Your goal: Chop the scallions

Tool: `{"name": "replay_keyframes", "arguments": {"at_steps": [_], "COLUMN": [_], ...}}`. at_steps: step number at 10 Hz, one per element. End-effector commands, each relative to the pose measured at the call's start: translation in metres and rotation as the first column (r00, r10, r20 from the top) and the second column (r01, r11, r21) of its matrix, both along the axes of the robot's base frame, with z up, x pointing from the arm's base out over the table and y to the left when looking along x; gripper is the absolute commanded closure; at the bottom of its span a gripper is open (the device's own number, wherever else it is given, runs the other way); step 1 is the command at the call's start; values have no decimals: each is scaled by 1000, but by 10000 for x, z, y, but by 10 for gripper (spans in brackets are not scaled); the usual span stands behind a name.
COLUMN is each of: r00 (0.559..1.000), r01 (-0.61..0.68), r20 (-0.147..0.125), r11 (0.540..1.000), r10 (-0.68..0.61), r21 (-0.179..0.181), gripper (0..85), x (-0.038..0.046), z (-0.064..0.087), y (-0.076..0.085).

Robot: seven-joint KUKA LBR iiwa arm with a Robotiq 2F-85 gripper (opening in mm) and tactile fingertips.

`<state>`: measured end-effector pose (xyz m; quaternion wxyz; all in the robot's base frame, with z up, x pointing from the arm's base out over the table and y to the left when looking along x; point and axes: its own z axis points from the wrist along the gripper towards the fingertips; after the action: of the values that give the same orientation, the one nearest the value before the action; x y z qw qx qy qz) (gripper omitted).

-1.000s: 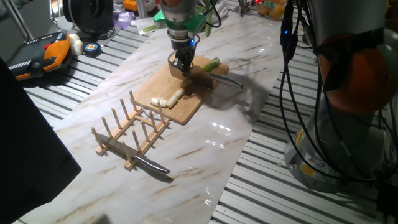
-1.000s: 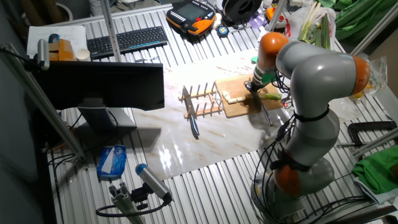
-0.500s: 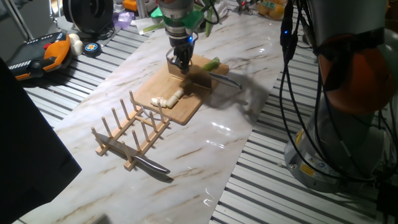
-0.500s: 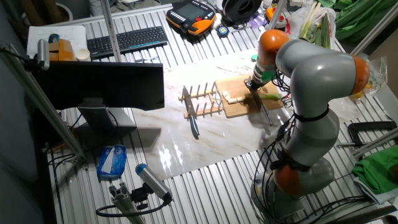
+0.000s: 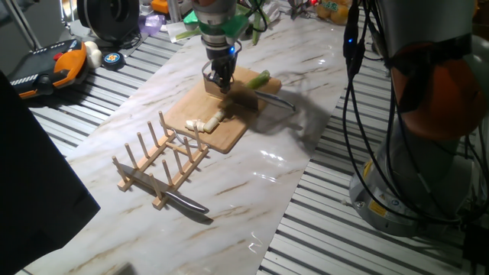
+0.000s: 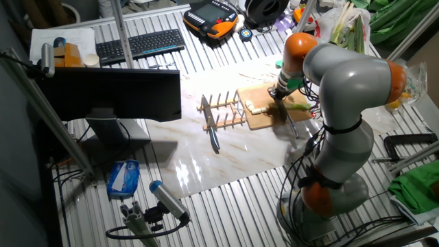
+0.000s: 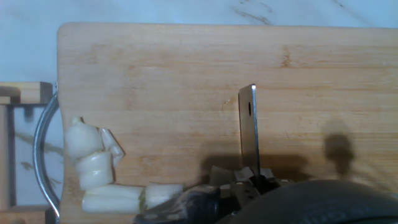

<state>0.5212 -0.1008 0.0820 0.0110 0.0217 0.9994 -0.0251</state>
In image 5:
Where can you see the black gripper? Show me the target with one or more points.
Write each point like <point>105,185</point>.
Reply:
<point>221,61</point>

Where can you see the steel cleaver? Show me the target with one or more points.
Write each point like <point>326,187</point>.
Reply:
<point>244,99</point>

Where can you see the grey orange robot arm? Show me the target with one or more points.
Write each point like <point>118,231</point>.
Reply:
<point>420,38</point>

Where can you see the single white green scallion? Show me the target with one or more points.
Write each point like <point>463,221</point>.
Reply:
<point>259,79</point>

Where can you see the short white scallion piece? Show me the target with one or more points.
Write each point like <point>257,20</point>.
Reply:
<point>200,125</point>
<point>219,114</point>

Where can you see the wooden cutting board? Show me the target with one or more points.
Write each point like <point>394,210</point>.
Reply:
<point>191,110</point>

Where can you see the long white scallion piece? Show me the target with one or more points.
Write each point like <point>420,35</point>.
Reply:
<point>211,125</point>

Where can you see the white scallion root bulb piece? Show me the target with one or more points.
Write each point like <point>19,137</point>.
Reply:
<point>190,124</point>

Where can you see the purple plastic bag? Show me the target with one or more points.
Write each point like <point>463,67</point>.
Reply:
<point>151,23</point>

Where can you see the orange plastic tool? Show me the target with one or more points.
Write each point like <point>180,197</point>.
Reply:
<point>159,5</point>

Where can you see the wooden peg rack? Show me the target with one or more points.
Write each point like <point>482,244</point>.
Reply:
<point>183,172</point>

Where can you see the round blue black tape measure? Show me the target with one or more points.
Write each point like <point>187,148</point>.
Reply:
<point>113,60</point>

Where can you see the clear bag of yellow fruit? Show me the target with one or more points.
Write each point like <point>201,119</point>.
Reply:
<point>334,11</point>

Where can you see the pointed steel kitchen knife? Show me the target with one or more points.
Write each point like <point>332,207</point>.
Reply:
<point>187,202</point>

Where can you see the black round spool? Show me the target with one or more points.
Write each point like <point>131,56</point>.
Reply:
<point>109,17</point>

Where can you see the small white rounded object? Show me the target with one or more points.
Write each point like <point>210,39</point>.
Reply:
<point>93,55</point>

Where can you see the marble pattern table mat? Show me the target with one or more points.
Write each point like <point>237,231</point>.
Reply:
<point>229,229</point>

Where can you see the orange black teach pendant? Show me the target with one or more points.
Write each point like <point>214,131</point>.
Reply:
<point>57,66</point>

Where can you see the green wrist mount plate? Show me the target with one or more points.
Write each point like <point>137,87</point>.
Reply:
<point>233,27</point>

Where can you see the upright aluminium frame post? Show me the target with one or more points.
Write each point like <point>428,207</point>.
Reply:
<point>24,24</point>

